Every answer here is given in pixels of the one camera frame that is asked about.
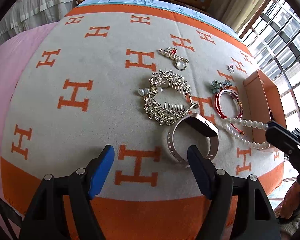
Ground rhinestone leaf hair comb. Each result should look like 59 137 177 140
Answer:
138 70 199 126

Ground silver ring pink stone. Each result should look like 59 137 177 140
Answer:
227 64 235 74

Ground light blue patterned sheet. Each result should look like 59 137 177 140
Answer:
77 0 241 41

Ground teal flower earrings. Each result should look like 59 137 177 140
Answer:
210 80 232 94

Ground red woven bangle bracelet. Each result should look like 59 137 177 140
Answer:
214 87 245 135

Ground silver ring red stone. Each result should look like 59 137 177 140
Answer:
167 47 177 54

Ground pink smart watch band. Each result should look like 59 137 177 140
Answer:
167 113 219 167

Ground orange grey H blanket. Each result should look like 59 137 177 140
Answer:
0 3 285 240

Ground white lace cover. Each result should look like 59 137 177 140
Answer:
0 0 76 44

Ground pearl safety pin brooch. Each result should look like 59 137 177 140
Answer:
158 48 189 71

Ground pink bedsheet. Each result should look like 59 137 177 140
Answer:
0 21 60 201

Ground pink open jewelry box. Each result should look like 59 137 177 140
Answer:
243 69 287 128

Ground white pearl necklace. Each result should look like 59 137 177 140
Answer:
220 116 271 151

